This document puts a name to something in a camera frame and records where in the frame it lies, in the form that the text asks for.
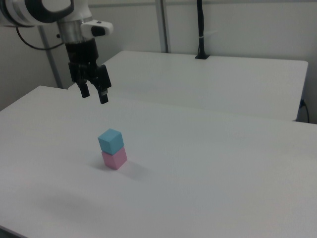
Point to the blue cube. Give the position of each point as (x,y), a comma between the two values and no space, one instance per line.
(111,142)

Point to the black camera pole with base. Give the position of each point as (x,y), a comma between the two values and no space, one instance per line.
(201,37)

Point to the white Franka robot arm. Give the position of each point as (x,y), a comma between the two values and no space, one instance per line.
(27,12)

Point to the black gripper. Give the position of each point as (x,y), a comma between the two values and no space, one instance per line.
(81,53)

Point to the pink cube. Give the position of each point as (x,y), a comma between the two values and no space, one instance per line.
(115,160)

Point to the grey metal partition post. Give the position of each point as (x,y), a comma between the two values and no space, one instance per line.
(162,24)
(50,62)

